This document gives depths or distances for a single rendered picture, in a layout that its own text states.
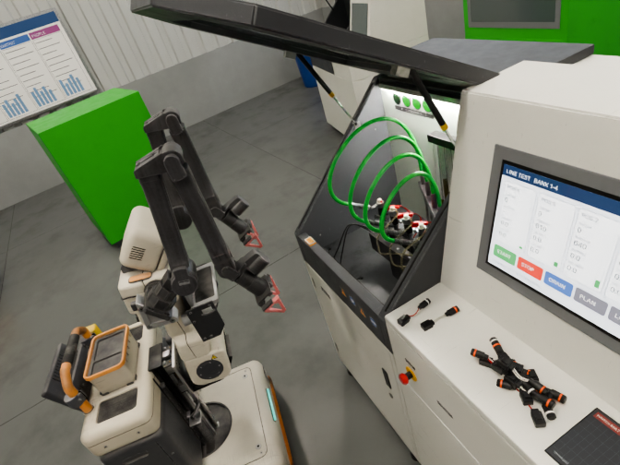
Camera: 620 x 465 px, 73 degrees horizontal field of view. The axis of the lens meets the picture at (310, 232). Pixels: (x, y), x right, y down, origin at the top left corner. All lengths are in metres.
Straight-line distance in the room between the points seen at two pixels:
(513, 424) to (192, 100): 7.38
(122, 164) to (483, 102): 3.83
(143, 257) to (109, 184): 3.11
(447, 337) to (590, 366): 0.34
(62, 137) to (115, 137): 0.45
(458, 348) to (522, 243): 0.33
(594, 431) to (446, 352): 0.35
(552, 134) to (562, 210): 0.16
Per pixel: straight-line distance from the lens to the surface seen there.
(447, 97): 1.48
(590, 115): 0.98
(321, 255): 1.68
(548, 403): 1.11
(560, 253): 1.07
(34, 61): 7.56
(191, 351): 1.70
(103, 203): 4.56
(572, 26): 3.92
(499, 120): 1.11
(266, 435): 2.06
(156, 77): 7.77
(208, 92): 8.01
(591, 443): 1.11
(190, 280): 1.31
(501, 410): 1.13
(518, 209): 1.11
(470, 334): 1.26
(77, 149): 4.42
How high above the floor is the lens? 1.94
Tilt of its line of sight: 33 degrees down
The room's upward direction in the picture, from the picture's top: 19 degrees counter-clockwise
